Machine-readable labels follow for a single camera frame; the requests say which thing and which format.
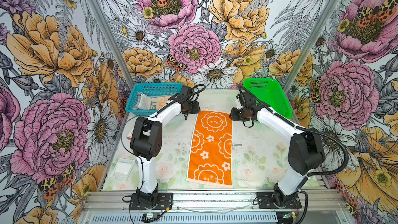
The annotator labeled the printed cream towel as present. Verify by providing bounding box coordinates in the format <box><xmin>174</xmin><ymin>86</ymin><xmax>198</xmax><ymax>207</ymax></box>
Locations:
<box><xmin>133</xmin><ymin>92</ymin><xmax>172</xmax><ymax>111</ymax></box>

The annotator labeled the orange patterned towel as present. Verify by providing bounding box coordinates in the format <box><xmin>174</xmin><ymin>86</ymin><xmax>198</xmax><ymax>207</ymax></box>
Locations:
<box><xmin>187</xmin><ymin>111</ymin><xmax>233</xmax><ymax>188</ymax></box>

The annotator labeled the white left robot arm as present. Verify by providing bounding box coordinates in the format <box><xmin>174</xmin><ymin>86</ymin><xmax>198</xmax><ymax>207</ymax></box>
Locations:
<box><xmin>129</xmin><ymin>84</ymin><xmax>206</xmax><ymax>210</ymax></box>

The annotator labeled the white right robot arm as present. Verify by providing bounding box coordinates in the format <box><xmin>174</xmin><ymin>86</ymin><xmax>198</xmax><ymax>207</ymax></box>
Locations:
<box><xmin>230</xmin><ymin>91</ymin><xmax>325</xmax><ymax>207</ymax></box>

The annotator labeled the green plastic basket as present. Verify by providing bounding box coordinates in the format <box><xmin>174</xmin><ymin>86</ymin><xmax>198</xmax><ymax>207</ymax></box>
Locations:
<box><xmin>243</xmin><ymin>78</ymin><xmax>293</xmax><ymax>119</ymax></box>

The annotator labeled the teal plastic basket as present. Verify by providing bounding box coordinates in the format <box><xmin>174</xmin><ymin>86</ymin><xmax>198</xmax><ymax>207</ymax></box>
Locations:
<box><xmin>125</xmin><ymin>83</ymin><xmax>183</xmax><ymax>116</ymax></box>

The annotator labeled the red and white carton box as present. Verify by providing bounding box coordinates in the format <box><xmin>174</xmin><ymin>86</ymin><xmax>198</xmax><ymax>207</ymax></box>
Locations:
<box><xmin>126</xmin><ymin>129</ymin><xmax>134</xmax><ymax>141</ymax></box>

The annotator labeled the clear plastic packet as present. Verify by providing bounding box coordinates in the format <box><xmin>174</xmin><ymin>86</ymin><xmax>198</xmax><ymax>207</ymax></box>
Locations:
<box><xmin>112</xmin><ymin>159</ymin><xmax>136</xmax><ymax>180</ymax></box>

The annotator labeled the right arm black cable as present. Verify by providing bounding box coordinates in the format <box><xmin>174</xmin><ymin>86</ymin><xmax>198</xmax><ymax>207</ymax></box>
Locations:
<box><xmin>237</xmin><ymin>83</ymin><xmax>349</xmax><ymax>224</ymax></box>

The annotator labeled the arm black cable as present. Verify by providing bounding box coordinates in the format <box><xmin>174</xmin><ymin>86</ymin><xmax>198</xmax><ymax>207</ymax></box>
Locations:
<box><xmin>237</xmin><ymin>83</ymin><xmax>349</xmax><ymax>224</ymax></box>
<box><xmin>120</xmin><ymin>83</ymin><xmax>206</xmax><ymax>224</ymax></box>

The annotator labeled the right aluminium frame post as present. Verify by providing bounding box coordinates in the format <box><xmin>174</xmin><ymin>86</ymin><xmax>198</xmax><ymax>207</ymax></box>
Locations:
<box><xmin>283</xmin><ymin>0</ymin><xmax>341</xmax><ymax>90</ymax></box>

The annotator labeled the aluminium frame post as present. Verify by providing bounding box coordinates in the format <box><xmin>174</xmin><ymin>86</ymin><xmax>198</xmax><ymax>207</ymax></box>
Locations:
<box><xmin>283</xmin><ymin>0</ymin><xmax>341</xmax><ymax>90</ymax></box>
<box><xmin>86</xmin><ymin>0</ymin><xmax>135</xmax><ymax>90</ymax></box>

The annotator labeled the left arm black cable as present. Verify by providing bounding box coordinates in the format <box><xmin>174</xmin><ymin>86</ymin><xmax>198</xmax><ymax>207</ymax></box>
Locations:
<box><xmin>120</xmin><ymin>83</ymin><xmax>206</xmax><ymax>224</ymax></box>

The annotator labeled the left aluminium frame post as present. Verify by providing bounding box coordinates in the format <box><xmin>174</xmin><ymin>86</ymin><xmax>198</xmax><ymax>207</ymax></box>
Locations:
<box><xmin>86</xmin><ymin>0</ymin><xmax>135</xmax><ymax>90</ymax></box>

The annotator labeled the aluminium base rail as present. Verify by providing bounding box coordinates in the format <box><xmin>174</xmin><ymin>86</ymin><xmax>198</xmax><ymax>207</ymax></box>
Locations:
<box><xmin>79</xmin><ymin>188</ymin><xmax>354</xmax><ymax>224</ymax></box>

